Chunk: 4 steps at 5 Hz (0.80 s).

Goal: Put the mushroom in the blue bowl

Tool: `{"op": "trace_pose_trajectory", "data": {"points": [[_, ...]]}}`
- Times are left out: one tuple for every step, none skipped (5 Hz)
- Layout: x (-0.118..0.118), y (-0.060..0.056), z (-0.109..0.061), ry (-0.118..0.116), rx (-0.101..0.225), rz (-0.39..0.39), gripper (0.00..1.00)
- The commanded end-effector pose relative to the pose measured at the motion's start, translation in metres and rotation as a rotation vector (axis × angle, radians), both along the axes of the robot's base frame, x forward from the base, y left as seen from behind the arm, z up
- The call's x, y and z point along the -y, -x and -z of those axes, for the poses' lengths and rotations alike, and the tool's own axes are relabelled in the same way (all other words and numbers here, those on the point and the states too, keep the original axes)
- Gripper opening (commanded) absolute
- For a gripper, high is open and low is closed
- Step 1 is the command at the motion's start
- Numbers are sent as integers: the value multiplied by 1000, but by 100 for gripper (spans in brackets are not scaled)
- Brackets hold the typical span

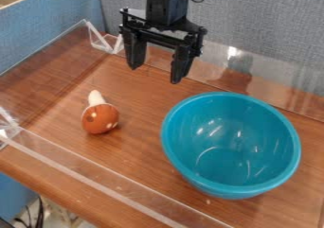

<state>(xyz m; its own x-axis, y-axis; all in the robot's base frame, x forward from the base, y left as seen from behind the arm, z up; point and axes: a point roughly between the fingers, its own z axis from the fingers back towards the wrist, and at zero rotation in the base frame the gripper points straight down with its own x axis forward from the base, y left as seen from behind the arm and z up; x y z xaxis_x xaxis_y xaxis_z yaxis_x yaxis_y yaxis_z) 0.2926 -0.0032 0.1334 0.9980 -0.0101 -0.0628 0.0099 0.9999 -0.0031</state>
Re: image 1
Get blue plastic bowl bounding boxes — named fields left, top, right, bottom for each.
left=161, top=92, right=301, bottom=200

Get clear acrylic front barrier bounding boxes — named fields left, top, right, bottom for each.
left=0, top=107, right=233, bottom=228

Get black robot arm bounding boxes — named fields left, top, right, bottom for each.
left=119, top=0, right=207, bottom=84

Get clear acrylic left barrier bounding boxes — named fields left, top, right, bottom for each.
left=0, top=20, right=106, bottom=125

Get clear triangular corner bracket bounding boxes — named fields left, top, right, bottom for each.
left=84, top=21, right=124, bottom=54

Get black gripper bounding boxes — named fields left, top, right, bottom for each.
left=120, top=8, right=207, bottom=84

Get black cables under table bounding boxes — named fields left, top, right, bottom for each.
left=0, top=196, right=45, bottom=228

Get brown toy mushroom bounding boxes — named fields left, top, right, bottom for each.
left=80, top=90, right=119, bottom=134

